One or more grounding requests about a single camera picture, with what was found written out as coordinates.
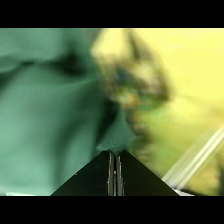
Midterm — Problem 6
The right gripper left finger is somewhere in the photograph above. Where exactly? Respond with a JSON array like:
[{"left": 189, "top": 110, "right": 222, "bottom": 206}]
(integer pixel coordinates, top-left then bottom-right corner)
[{"left": 50, "top": 150, "right": 112, "bottom": 197}]

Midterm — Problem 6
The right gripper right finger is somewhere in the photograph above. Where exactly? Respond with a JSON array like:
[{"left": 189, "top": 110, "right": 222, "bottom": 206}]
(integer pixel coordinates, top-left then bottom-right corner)
[{"left": 115, "top": 149, "right": 180, "bottom": 197}]

